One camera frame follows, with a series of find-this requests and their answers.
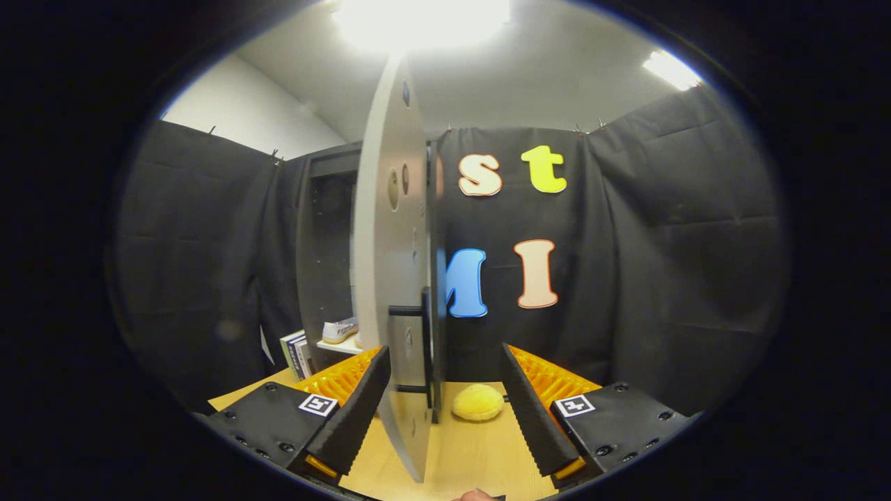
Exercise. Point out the dark blue book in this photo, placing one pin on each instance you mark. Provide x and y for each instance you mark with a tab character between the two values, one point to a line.
297	356

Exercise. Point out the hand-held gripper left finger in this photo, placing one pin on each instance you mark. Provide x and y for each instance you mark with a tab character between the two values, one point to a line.
358	410

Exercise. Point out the small ceiling light panel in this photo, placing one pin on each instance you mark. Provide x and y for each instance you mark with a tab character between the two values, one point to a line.
672	69

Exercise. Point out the yellow plush toy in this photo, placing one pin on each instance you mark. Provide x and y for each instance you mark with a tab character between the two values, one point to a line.
477	403

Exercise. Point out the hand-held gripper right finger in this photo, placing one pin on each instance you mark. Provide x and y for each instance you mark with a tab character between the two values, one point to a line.
532	417

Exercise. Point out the black backdrop cloth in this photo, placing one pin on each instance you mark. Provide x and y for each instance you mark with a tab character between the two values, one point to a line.
661	264

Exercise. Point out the white shoe with yellow sole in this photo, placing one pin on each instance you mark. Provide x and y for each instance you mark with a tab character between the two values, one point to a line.
339	330

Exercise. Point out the beige shoe cabinet door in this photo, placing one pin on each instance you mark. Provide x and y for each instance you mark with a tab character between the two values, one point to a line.
379	243

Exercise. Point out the large ceiling light panel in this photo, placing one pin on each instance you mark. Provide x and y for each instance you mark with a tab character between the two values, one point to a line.
424	24

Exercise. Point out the green and white book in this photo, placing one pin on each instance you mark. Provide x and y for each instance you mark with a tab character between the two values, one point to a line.
287	351

